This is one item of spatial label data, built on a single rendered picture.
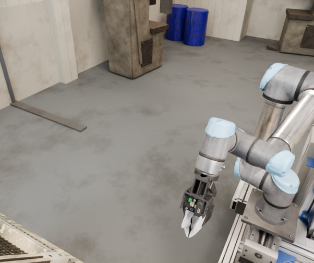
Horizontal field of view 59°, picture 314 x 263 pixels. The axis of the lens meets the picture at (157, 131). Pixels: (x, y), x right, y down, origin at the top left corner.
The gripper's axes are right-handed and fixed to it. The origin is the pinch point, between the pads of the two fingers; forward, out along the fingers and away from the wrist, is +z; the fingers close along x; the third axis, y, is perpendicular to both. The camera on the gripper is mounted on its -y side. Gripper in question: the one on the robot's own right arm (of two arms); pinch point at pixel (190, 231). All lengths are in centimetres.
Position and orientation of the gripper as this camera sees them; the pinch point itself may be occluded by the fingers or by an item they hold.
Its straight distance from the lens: 89.6
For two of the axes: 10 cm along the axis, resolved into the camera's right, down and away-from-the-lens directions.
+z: -2.6, 9.5, 1.6
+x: 8.7, 3.0, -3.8
